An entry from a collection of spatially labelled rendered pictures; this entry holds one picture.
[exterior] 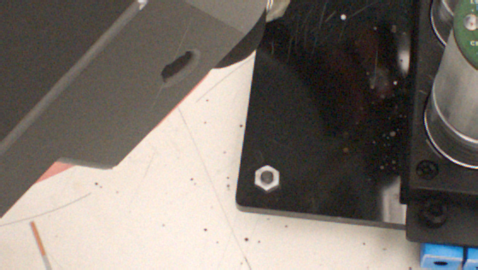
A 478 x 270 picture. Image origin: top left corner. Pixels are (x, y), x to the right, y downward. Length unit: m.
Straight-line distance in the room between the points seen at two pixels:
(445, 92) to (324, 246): 0.05
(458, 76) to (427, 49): 0.04
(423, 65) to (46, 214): 0.10
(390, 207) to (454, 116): 0.03
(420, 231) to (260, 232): 0.04
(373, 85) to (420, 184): 0.03
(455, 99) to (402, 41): 0.05
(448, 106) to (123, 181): 0.08
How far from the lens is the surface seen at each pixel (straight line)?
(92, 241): 0.26
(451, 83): 0.22
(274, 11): 0.18
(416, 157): 0.25
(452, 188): 0.24
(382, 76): 0.27
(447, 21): 0.25
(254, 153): 0.26
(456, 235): 0.25
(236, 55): 0.17
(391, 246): 0.26
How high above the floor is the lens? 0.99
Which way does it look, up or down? 65 degrees down
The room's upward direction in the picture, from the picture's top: 3 degrees clockwise
